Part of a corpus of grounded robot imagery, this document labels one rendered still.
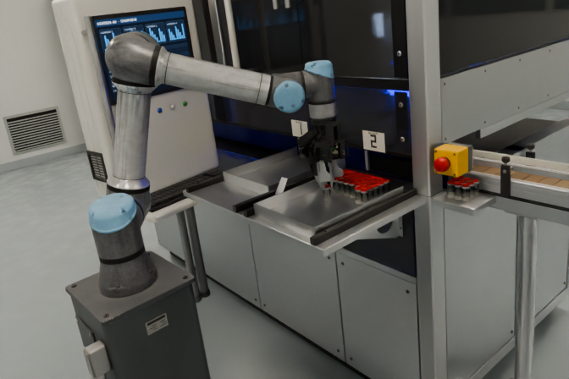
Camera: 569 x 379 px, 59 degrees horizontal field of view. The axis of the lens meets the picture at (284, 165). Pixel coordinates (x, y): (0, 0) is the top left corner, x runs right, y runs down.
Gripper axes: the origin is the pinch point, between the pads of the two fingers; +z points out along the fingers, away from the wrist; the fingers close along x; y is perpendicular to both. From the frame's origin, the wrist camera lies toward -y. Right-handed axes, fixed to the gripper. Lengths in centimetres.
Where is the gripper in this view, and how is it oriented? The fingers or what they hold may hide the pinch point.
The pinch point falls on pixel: (325, 184)
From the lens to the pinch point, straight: 148.1
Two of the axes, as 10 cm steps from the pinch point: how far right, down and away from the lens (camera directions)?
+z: 1.2, 9.5, 3.0
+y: 6.3, 1.7, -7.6
